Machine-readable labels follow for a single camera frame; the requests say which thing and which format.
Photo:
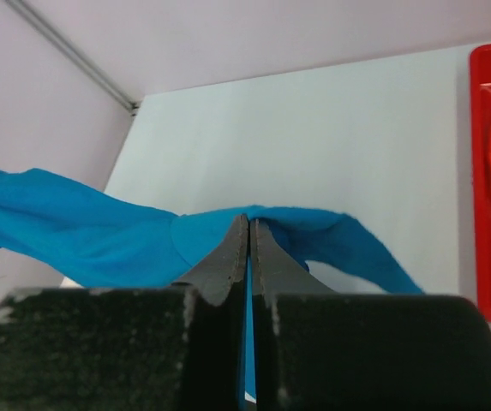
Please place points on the aluminium corner frame post left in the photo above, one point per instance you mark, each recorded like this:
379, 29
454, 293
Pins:
56, 38

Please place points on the blue t shirt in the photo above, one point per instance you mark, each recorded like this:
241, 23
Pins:
99, 241

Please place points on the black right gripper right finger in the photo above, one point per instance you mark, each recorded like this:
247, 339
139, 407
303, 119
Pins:
316, 349

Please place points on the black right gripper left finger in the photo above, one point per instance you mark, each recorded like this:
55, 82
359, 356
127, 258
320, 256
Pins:
173, 348

